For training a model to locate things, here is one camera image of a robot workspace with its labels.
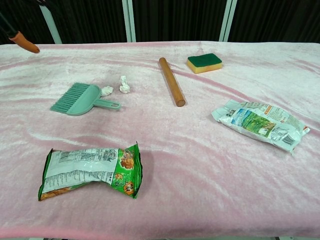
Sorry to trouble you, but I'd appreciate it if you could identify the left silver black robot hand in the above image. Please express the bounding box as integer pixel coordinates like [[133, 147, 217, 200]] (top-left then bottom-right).
[[0, 11, 41, 54]]

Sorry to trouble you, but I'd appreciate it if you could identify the teal plastic hand broom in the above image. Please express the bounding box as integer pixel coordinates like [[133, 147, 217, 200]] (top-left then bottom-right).
[[49, 82, 122, 117]]

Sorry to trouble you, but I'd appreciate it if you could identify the small round paper ball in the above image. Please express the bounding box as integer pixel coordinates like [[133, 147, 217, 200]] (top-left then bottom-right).
[[100, 85, 114, 98]]

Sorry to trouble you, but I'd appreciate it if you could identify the large white paper ball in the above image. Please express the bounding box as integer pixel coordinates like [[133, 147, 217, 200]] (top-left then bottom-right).
[[118, 75, 131, 94]]

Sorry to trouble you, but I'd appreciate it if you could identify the green white snack bag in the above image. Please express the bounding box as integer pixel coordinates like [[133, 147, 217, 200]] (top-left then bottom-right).
[[37, 141, 143, 202]]

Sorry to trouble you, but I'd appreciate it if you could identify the wooden rolling pin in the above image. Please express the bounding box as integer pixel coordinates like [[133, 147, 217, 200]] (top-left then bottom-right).
[[158, 57, 187, 108]]

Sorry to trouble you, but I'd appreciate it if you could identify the black curtain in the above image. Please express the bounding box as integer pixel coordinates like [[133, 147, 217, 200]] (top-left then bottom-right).
[[0, 0, 320, 46]]

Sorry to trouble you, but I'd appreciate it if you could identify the green yellow sponge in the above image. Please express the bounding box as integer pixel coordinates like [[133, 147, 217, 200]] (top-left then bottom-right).
[[187, 53, 223, 75]]

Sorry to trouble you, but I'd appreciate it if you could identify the pink velvet tablecloth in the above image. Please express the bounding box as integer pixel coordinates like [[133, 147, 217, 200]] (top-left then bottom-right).
[[0, 41, 320, 238]]

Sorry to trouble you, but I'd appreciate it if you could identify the white snack bag landscape print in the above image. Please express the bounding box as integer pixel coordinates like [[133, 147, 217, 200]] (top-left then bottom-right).
[[211, 99, 311, 156]]

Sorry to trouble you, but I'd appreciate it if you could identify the slanted white frame post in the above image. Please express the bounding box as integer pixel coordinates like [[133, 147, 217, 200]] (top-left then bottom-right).
[[38, 2, 63, 45]]

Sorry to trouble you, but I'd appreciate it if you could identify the double white frame post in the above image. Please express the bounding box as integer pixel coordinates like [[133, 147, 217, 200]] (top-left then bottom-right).
[[121, 0, 137, 43]]

